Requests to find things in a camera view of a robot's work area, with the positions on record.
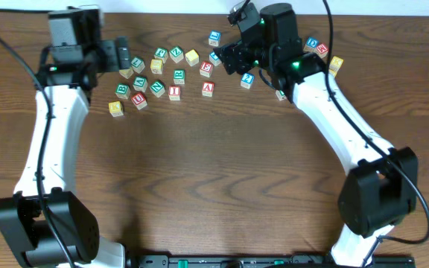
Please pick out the yellow block below J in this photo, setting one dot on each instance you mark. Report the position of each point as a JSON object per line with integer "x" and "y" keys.
{"x": 156, "y": 66}

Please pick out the green V block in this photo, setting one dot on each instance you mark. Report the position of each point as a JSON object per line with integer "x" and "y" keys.
{"x": 140, "y": 84}

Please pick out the yellow block near Z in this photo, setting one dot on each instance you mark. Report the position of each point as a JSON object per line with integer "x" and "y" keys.
{"x": 192, "y": 57}

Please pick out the red I block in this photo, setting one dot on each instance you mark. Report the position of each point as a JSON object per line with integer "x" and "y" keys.
{"x": 174, "y": 93}

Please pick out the green Z block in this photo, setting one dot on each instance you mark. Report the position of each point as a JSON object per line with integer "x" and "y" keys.
{"x": 176, "y": 54}

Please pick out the blue L block top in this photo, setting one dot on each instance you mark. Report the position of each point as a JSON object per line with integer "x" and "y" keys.
{"x": 214, "y": 38}

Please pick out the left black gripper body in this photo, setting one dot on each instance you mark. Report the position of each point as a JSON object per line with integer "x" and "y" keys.
{"x": 100, "y": 60}

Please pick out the green J block left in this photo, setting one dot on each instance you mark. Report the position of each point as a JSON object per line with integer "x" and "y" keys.
{"x": 161, "y": 54}

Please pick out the red M block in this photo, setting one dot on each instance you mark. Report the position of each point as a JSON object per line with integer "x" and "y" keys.
{"x": 321, "y": 50}

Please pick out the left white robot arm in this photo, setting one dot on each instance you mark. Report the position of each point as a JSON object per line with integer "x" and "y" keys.
{"x": 43, "y": 222}

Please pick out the red U block left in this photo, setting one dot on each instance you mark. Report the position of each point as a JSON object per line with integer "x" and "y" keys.
{"x": 139, "y": 101}

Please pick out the yellow K block right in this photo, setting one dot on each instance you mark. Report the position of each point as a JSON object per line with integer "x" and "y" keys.
{"x": 336, "y": 63}

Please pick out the green j block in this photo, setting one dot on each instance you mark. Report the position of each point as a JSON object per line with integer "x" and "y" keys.
{"x": 161, "y": 54}
{"x": 280, "y": 95}

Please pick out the blue 2 block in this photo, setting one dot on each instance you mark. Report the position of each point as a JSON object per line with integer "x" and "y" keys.
{"x": 247, "y": 80}

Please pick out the blue D block right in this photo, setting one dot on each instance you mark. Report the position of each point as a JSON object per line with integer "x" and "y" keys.
{"x": 310, "y": 45}

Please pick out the yellow K block left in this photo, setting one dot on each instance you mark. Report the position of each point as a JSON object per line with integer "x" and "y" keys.
{"x": 116, "y": 109}

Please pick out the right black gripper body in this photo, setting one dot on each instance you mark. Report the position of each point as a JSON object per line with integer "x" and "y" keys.
{"x": 256, "y": 55}

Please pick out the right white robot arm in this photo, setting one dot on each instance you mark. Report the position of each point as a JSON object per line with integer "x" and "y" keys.
{"x": 380, "y": 188}

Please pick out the red A block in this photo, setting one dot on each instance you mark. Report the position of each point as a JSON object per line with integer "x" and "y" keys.
{"x": 207, "y": 89}

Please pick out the blue P block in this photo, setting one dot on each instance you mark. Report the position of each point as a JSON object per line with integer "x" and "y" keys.
{"x": 214, "y": 59}

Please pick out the green J block right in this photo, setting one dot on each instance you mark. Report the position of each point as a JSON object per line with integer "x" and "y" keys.
{"x": 280, "y": 95}

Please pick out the yellow k block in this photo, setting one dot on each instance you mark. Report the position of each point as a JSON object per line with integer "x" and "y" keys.
{"x": 336, "y": 63}
{"x": 116, "y": 109}

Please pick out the green R block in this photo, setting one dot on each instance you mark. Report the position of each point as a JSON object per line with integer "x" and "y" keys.
{"x": 179, "y": 76}

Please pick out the yellow Q block left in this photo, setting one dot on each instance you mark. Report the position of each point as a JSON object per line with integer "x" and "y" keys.
{"x": 126, "y": 73}

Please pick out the green B block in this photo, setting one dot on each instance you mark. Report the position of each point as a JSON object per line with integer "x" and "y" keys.
{"x": 122, "y": 91}

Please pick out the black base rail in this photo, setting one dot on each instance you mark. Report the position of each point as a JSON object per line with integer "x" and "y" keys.
{"x": 302, "y": 260}

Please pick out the red E block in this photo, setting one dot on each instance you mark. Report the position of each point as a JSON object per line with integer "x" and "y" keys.
{"x": 206, "y": 69}

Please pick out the yellow C block right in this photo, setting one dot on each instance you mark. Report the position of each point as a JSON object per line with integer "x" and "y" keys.
{"x": 332, "y": 72}

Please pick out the green N block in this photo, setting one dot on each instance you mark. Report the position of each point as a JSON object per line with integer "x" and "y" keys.
{"x": 157, "y": 88}

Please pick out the green L block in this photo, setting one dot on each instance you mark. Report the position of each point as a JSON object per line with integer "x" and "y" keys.
{"x": 137, "y": 65}

